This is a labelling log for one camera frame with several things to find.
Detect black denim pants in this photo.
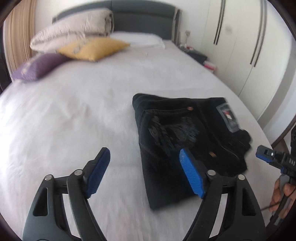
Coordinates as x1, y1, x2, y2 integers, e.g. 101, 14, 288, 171
132, 93, 251, 210

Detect person's right hand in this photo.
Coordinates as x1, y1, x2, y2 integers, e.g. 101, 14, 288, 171
269, 179, 296, 214

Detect bed with white sheet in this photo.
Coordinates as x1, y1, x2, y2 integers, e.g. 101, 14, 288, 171
1, 41, 278, 240

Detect white waste bin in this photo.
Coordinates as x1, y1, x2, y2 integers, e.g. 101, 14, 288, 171
203, 60, 217, 73

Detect white wardrobe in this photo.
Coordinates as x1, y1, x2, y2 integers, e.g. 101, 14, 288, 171
201, 1, 292, 120

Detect purple cushion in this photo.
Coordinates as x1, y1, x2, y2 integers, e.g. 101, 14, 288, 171
11, 52, 71, 82

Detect dark bedside table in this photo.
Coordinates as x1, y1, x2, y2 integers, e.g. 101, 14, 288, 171
179, 45, 208, 65

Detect yellow cushion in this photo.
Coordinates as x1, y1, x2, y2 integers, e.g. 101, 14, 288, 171
57, 37, 130, 62

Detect white pillow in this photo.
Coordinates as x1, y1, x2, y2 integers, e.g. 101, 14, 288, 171
110, 31, 165, 49

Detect folded beige duvet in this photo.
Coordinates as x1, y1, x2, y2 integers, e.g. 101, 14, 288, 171
30, 8, 114, 52

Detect dark grey headboard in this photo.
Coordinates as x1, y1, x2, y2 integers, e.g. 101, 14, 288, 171
52, 1, 181, 44

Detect beige curtain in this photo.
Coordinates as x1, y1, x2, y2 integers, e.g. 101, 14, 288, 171
4, 0, 37, 72

